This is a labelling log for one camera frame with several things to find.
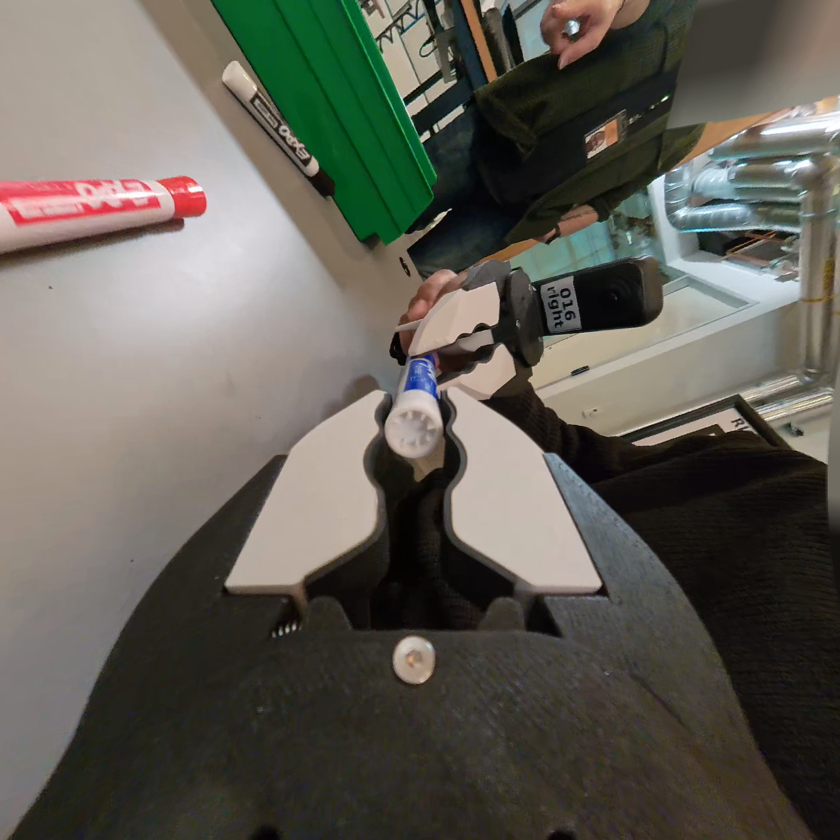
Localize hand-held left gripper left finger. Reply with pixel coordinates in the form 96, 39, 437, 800
224, 389, 389, 601

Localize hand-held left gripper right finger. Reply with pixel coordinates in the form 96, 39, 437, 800
441, 387, 605, 598

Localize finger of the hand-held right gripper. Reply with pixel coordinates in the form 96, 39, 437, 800
435, 341, 521, 403
395, 284, 505, 357

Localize blue dry erase marker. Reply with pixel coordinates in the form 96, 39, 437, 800
383, 351, 448, 483

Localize green plastic bin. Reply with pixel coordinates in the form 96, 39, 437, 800
210, 0, 439, 245

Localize black dry erase marker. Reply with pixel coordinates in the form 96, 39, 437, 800
221, 60, 337, 199

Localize red dry erase marker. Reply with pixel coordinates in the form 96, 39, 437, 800
0, 175, 208, 257

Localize person's right hand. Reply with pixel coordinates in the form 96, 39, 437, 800
390, 268, 493, 376

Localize white counter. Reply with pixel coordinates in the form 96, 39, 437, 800
525, 276, 756, 437

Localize framed black-white tag board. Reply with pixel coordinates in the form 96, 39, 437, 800
620, 394, 791, 450

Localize shiny metal duct pipes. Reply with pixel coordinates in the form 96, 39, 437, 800
664, 95, 840, 411

